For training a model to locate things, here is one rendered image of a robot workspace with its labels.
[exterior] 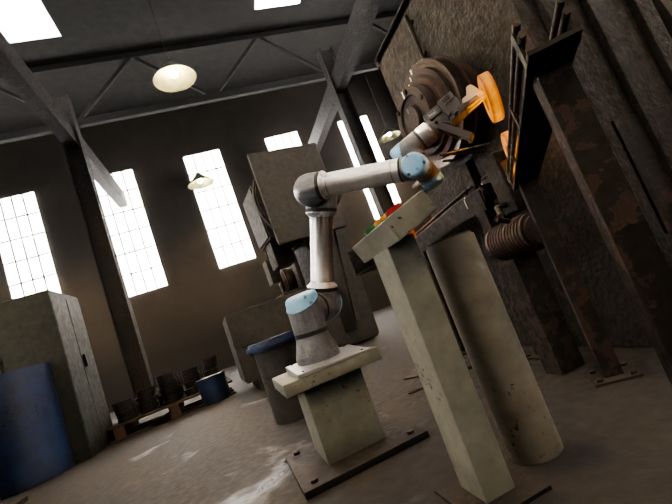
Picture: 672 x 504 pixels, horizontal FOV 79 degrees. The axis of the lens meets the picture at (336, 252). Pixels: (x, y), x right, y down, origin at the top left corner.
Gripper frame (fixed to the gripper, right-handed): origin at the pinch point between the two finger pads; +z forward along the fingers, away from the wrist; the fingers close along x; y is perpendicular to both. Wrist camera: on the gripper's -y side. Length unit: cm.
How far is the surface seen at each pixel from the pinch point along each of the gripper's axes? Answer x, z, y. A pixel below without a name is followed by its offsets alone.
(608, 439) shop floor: -36, -35, -86
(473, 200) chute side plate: 43, -21, -20
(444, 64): 31.7, 2.0, 29.7
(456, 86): 29.5, -0.3, 18.5
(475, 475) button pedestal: -54, -58, -74
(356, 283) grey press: 306, -160, 12
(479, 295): -41, -37, -47
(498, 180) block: 27.8, -10.6, -21.2
